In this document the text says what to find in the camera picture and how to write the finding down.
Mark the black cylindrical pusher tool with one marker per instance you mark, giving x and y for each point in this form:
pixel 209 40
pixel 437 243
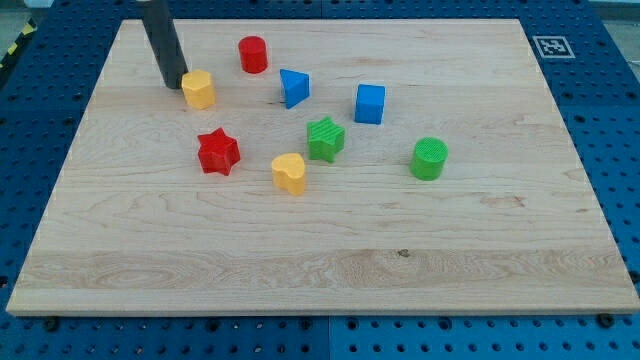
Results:
pixel 161 33

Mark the green cylinder block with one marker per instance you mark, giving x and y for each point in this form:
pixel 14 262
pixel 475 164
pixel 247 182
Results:
pixel 428 158

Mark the white fiducial marker tag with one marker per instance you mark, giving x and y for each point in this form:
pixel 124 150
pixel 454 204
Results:
pixel 553 47

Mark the red star block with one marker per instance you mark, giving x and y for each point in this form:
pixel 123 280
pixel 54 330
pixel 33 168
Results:
pixel 218 152

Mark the yellow hexagon block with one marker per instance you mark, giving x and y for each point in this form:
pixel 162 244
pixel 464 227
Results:
pixel 198 89

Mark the black bolt front right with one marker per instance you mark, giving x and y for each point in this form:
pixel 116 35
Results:
pixel 605 320

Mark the blue triangle block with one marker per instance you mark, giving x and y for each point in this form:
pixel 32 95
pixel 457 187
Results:
pixel 295 86

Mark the yellow heart block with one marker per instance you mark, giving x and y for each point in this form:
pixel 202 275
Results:
pixel 289 173

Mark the black bolt front left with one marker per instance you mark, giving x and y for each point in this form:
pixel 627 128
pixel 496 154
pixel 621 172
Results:
pixel 50 324

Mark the wooden board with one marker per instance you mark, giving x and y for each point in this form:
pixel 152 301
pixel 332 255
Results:
pixel 134 227

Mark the blue cube block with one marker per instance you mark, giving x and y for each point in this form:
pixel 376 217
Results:
pixel 369 106

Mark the red cylinder block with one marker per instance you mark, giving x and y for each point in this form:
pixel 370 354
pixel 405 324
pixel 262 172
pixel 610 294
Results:
pixel 253 54

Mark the green star block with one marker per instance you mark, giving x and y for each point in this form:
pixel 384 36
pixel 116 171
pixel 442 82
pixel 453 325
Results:
pixel 325 139

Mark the black bolt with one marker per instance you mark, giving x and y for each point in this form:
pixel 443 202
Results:
pixel 605 320
pixel 50 324

